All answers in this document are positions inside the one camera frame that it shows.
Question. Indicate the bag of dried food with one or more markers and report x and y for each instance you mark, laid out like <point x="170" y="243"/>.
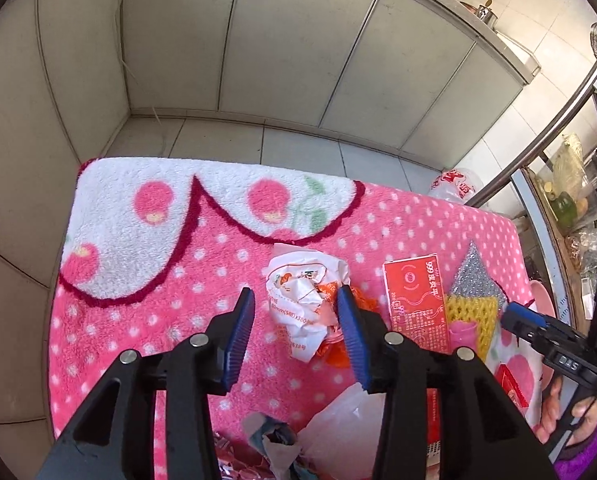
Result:
<point x="582" y="249"/>

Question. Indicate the pink polka dot blanket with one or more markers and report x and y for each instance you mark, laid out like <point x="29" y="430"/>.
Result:
<point x="217" y="320"/>

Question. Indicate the green bell pepper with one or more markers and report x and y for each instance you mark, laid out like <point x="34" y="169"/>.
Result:
<point x="564" y="208"/>

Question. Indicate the crumpled foil wrapper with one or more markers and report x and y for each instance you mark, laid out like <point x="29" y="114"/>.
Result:
<point x="273" y="440"/>

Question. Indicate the person right hand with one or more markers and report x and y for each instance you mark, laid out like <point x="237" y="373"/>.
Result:
<point x="585" y="410"/>

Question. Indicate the red medicine box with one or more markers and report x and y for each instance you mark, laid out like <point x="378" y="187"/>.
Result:
<point x="416" y="303"/>

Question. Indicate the white orange wrapper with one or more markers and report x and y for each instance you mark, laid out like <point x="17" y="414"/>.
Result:
<point x="302" y="286"/>

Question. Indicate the white plastic bag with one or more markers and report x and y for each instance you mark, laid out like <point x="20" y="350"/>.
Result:
<point x="341" y="441"/>

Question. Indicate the pink plastic tube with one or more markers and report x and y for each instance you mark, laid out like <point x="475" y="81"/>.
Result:
<point x="462" y="334"/>

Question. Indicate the yellow foam fruit net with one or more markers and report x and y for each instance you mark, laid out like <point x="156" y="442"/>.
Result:
<point x="484" y="311"/>

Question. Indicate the red snack bag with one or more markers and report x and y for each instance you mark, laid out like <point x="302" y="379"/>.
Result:
<point x="510" y="386"/>

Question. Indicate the metal shelf rack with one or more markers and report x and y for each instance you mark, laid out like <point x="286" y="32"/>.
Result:
<point x="564" y="281"/>

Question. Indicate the napa cabbage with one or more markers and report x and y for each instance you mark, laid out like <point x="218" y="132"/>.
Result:
<point x="568" y="169"/>

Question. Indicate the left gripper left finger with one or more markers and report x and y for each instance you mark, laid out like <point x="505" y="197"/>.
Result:
<point x="239" y="326"/>

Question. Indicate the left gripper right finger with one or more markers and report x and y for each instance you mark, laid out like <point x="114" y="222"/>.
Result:
<point x="356" y="336"/>

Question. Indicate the grey scouring cloth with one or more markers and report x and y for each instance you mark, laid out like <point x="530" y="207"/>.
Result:
<point x="473" y="281"/>

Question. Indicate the metal kettle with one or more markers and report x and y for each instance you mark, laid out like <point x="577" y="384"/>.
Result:
<point x="483" y="12"/>

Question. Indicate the grey kitchen cabinets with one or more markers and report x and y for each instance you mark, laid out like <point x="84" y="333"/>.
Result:
<point x="419" y="78"/>

